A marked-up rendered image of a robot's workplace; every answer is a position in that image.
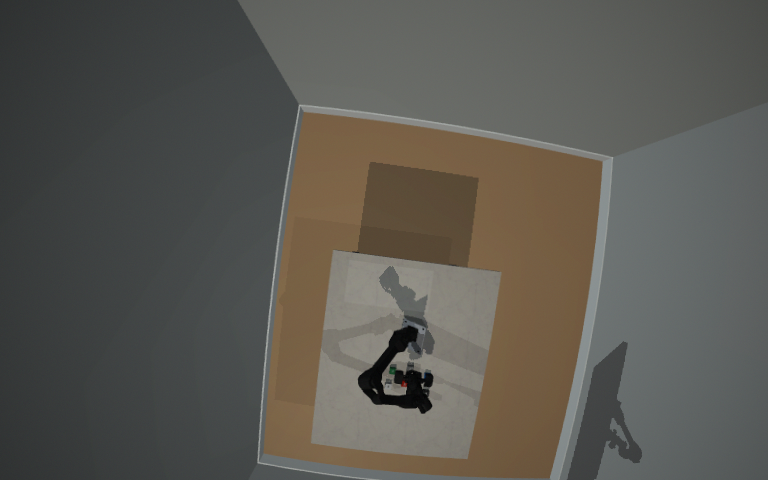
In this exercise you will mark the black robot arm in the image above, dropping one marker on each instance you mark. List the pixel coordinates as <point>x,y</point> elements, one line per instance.
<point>371,378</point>

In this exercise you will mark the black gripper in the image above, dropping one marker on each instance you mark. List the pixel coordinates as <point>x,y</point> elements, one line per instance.
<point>413,375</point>

